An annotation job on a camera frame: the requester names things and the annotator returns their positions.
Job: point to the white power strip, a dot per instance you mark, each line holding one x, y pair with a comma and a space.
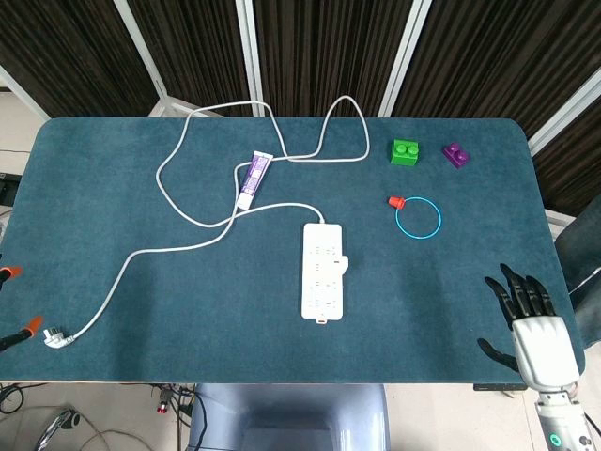
319, 291

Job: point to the white plug adapter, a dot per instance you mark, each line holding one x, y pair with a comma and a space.
343, 267

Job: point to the blue-grey robot torso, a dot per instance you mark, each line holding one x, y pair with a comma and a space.
282, 413

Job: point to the small red plastic cap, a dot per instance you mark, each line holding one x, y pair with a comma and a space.
396, 202

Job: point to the dark seat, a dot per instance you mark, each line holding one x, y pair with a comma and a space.
590, 324

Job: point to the dark slatted screen panel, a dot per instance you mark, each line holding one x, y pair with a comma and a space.
328, 42
493, 56
197, 47
577, 174
70, 51

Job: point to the purple and white toothpaste tube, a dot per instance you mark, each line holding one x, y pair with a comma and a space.
253, 178

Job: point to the white power plug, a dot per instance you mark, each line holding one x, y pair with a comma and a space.
54, 337

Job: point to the teal fabric table mat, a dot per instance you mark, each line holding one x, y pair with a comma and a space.
188, 305

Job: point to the purple toy building block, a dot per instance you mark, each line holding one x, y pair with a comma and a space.
456, 156

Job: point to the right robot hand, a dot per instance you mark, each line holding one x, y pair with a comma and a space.
544, 347

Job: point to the chrome metal fitting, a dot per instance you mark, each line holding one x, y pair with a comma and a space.
58, 423

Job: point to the green toy building block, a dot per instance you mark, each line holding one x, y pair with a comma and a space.
404, 155

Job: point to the orange-tipped black clamp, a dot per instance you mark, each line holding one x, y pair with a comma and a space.
30, 325
9, 272

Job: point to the white screen frame post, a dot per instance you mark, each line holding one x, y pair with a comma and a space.
251, 56
404, 51
563, 117
141, 47
23, 91

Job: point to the black box device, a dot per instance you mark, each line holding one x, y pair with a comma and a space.
7, 188

